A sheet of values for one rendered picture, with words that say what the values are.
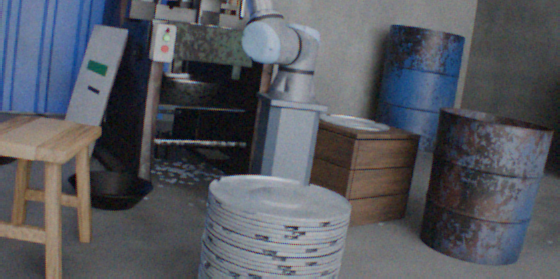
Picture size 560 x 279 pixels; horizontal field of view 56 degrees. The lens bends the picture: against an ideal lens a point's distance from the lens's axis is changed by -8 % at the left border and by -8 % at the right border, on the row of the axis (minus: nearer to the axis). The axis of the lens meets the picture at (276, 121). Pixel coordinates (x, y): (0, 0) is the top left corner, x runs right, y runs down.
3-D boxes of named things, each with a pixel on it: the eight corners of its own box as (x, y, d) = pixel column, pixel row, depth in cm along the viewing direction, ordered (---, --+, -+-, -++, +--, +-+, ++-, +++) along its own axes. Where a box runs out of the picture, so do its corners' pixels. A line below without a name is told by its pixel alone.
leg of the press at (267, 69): (270, 188, 241) (302, -22, 229) (247, 188, 235) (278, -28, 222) (187, 140, 318) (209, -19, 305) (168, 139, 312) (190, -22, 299)
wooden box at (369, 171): (404, 218, 223) (421, 134, 218) (340, 228, 198) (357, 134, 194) (336, 190, 253) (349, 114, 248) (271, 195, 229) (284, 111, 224)
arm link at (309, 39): (323, 72, 178) (329, 29, 176) (296, 69, 167) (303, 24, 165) (294, 66, 185) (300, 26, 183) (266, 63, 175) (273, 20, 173)
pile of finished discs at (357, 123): (403, 131, 219) (404, 129, 219) (354, 130, 201) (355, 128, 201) (351, 117, 241) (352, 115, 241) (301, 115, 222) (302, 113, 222)
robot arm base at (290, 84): (322, 105, 173) (327, 73, 172) (275, 99, 169) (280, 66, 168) (306, 98, 188) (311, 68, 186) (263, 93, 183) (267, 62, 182)
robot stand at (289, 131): (306, 244, 179) (329, 106, 172) (250, 242, 173) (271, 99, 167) (289, 224, 196) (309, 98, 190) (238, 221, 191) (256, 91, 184)
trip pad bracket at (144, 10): (149, 51, 207) (156, -1, 204) (125, 48, 202) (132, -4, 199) (144, 50, 212) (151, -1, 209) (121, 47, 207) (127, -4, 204)
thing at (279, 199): (365, 200, 122) (366, 197, 122) (324, 235, 95) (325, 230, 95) (247, 171, 132) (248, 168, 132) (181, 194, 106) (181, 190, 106)
